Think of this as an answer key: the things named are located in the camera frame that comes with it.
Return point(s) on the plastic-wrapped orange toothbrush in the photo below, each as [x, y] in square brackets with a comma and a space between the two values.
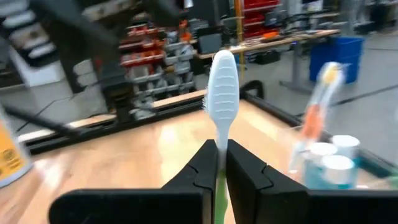
[314, 121]

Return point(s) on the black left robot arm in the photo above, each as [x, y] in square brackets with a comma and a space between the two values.
[77, 31]

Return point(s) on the yellow canister white lid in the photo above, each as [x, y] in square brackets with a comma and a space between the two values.
[12, 155]

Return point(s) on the blue mouthwash bottle white cap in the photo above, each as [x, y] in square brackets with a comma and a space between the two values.
[345, 143]
[337, 166]
[321, 149]

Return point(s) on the green and white toothbrush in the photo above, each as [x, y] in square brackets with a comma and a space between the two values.
[222, 93]

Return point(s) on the white shelf unit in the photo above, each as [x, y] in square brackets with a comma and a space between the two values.
[37, 49]

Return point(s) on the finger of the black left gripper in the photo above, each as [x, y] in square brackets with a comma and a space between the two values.
[264, 199]
[186, 202]

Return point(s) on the blue plastic bin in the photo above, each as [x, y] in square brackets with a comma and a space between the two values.
[339, 53]

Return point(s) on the wooden top desk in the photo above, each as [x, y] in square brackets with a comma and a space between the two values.
[280, 39]

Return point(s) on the red bin shelf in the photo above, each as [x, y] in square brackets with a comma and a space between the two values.
[261, 15]
[143, 59]

